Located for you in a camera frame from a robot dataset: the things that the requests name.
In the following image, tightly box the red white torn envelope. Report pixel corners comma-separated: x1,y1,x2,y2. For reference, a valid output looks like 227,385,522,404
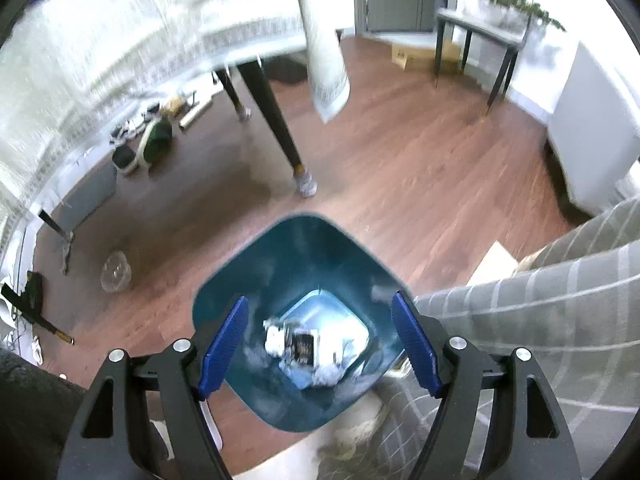
262,318,318,363

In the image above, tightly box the dark teal trash bin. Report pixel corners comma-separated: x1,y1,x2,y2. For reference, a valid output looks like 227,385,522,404
192,214,405,432

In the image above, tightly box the beige patterned tablecloth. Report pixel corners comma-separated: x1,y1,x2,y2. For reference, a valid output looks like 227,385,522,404
1,0,350,242

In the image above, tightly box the black remote control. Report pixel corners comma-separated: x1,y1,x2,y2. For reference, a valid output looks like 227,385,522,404
292,332,316,367

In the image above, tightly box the grey checked round tablecloth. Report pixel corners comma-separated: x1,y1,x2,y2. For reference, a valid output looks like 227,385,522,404
317,196,639,479

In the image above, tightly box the dark table leg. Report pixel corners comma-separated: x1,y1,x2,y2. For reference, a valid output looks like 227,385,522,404
238,60,318,198

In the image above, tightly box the grey fuzzy clothing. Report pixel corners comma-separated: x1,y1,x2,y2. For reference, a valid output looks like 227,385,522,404
1,350,86,479

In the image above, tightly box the green white shoe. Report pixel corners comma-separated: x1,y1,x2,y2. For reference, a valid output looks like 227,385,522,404
137,117,174,168

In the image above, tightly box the cardboard box on floor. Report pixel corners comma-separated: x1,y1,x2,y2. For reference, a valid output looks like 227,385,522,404
392,41,462,74

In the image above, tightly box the grey armchair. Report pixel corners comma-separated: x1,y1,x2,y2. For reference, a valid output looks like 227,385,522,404
548,44,639,216

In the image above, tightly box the grey dining chair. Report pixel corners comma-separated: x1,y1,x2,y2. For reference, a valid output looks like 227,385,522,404
434,8,532,113

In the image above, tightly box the potted green plant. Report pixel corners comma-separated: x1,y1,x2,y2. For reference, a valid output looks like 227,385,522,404
487,0,565,32

